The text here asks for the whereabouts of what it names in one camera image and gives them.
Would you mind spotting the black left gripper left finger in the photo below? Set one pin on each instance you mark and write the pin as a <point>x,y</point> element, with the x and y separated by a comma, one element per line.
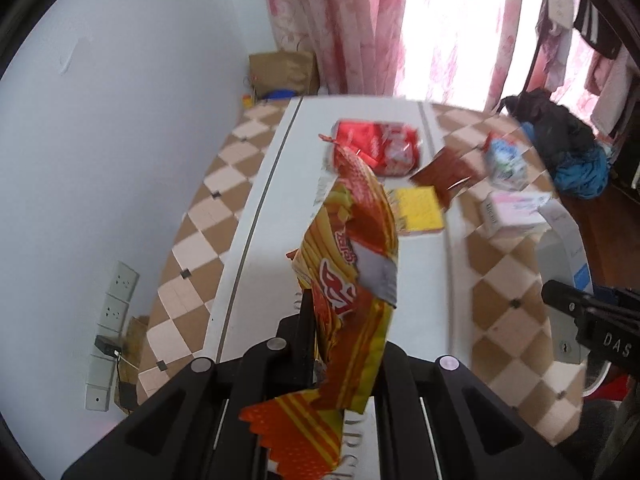
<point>191,427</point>

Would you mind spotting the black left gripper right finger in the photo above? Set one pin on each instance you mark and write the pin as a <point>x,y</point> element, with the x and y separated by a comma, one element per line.
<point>437,420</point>

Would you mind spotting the orange red chip bag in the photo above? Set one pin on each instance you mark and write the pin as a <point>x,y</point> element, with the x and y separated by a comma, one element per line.
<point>348,260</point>

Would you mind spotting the red crushed soda can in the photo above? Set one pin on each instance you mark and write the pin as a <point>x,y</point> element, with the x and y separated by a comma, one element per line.
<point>390,149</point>

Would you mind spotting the white round trash bin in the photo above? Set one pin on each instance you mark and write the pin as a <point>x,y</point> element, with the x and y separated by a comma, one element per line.
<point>567,351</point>

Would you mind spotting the blue white flat carton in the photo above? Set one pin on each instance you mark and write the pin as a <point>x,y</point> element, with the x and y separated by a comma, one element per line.
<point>570,244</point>

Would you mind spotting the red blanket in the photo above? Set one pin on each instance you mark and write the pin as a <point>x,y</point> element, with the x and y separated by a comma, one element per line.
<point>614,388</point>

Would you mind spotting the black plug adapter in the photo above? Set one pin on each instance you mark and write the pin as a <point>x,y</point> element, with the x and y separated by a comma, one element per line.
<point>107,346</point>

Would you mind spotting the pink white tissue box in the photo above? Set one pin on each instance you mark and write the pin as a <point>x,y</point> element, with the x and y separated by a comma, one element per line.
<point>513,214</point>

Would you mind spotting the dark clothes pile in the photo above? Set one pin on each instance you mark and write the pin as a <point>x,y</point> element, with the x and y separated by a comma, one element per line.
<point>570,152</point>

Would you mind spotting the checkered bed cover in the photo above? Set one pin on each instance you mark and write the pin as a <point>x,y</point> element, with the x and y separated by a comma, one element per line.
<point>286,208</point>

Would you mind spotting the brown snack wrapper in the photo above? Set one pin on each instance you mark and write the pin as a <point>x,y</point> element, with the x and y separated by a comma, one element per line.
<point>445,174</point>

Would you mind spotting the hanging clothes rack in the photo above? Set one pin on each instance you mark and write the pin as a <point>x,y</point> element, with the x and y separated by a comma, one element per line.
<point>609,29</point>

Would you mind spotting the blue lid white can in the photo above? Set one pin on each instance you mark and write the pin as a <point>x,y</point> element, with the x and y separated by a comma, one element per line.
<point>279,95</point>

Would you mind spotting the brown paper bag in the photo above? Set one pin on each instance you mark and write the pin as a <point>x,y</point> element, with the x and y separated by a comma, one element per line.
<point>295,71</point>

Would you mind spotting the pink floral curtain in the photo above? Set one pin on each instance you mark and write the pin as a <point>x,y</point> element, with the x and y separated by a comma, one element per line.
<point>455,52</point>

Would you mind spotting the white wall socket strip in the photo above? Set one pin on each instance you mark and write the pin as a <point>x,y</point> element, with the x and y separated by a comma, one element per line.
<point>113,379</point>

